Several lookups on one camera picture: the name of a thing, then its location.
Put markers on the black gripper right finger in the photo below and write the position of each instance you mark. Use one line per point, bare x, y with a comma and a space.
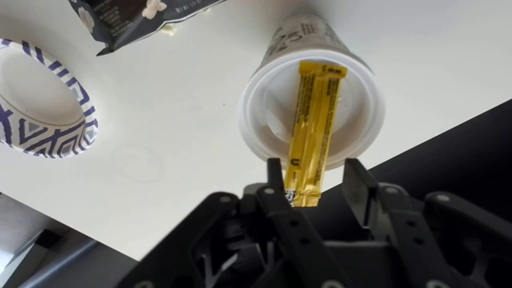
417, 229

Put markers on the white square table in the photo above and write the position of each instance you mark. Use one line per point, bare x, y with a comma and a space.
186, 105

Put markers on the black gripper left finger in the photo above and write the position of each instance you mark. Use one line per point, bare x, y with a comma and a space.
289, 233

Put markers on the blue patterned paper bowl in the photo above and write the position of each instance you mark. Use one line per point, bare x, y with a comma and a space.
81, 133

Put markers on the tall printed paper cup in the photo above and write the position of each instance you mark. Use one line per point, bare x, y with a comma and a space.
305, 33

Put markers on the yellow stick packet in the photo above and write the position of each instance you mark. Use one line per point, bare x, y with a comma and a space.
314, 121

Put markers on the black snack bag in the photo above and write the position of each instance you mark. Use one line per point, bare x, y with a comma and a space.
122, 21

